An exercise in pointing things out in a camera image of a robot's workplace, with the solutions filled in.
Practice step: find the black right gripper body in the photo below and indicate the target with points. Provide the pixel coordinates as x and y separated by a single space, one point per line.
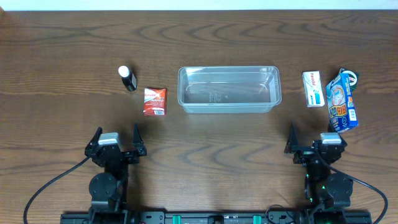
305 153

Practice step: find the red Panadol box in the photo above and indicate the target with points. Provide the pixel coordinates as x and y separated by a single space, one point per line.
154 102

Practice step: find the blue Kool Fever box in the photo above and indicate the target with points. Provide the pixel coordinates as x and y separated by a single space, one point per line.
341 109

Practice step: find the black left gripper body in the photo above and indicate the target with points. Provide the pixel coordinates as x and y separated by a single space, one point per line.
125 155

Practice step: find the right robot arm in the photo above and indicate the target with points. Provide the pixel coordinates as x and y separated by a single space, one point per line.
329 193

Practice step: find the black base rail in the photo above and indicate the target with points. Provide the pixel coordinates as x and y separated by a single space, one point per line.
273 216

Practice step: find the clear plastic container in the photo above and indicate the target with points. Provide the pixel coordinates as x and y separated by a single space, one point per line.
229 89

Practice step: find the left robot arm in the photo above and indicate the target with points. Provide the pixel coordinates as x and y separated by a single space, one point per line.
108 189

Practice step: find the dark green round tin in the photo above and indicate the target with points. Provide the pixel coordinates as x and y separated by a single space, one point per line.
353 77

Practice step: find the white Panadol box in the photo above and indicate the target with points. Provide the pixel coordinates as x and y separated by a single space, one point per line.
313 89

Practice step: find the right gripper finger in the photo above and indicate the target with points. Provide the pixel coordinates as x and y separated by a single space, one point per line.
292 141
332 128

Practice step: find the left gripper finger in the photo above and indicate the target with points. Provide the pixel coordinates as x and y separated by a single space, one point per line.
137 140
94 141

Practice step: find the black bottle white cap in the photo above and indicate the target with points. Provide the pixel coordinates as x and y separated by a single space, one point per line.
128 78

